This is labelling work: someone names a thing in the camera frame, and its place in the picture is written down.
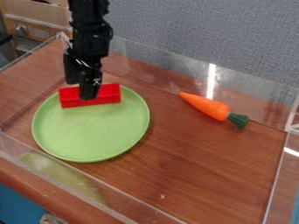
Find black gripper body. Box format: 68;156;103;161
63;20;114;69

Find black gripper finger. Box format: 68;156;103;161
63;52;80;84
79;64;103;101

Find red rectangular block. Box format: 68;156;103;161
59;83;122;109

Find green round plate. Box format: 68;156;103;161
32;87;151;163

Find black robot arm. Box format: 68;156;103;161
63;0;114;101

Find cardboard box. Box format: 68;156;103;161
0;0;71;28

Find orange toy carrot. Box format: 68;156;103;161
179;92;248;129

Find clear acrylic tray walls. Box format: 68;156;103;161
0;36;299;224

